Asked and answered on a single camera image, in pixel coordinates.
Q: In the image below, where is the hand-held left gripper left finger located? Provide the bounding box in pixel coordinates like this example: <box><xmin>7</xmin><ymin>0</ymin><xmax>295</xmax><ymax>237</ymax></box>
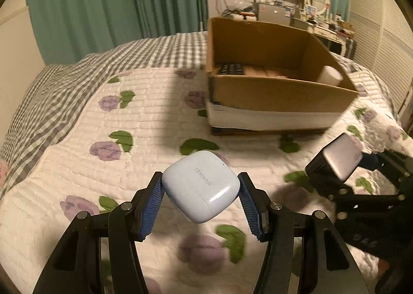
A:
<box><xmin>32</xmin><ymin>171</ymin><xmax>163</xmax><ymax>294</ymax></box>

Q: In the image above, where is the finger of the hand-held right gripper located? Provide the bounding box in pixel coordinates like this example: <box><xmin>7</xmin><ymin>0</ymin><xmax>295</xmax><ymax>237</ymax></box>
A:
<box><xmin>305</xmin><ymin>152</ymin><xmax>405</xmax><ymax>220</ymax></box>
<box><xmin>361</xmin><ymin>149</ymin><xmax>413</xmax><ymax>185</ymax></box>

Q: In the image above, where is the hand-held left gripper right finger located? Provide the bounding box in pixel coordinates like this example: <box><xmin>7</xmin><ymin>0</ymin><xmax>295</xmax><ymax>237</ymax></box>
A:
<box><xmin>238</xmin><ymin>172</ymin><xmax>371</xmax><ymax>294</ymax></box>

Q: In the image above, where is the white earbuds case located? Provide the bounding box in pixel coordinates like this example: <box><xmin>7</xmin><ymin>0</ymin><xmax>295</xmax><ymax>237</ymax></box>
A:
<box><xmin>161</xmin><ymin>150</ymin><xmax>241</xmax><ymax>224</ymax></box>

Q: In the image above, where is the white cylindrical bottle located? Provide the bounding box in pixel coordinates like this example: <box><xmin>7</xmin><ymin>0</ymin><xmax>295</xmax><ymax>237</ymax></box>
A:
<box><xmin>316</xmin><ymin>65</ymin><xmax>343</xmax><ymax>86</ymax></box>

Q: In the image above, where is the black remote control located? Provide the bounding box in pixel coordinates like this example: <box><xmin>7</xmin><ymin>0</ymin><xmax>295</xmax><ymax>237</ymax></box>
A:
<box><xmin>217</xmin><ymin>62</ymin><xmax>245</xmax><ymax>76</ymax></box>

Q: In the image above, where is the white floral quilt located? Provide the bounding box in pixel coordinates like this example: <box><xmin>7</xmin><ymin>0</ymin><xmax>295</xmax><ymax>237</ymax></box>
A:
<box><xmin>0</xmin><ymin>66</ymin><xmax>413</xmax><ymax>294</ymax></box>

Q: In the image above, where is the white louvred wardrobe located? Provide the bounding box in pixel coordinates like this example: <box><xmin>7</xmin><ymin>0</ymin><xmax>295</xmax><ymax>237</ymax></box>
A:
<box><xmin>347</xmin><ymin>0</ymin><xmax>413</xmax><ymax>120</ymax></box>

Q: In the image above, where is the white dressing table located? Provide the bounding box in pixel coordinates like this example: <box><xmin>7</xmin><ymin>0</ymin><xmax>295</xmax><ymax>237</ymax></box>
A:
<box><xmin>292</xmin><ymin>16</ymin><xmax>355</xmax><ymax>56</ymax></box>

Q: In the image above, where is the grey checked bedsheet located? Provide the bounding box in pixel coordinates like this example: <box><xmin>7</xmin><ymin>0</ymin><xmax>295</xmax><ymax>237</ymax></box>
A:
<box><xmin>0</xmin><ymin>31</ymin><xmax>407</xmax><ymax>201</ymax></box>

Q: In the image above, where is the clear plastic bag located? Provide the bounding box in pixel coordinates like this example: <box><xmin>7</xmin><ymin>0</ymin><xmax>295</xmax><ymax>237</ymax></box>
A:
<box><xmin>223</xmin><ymin>0</ymin><xmax>253</xmax><ymax>17</ymax></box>

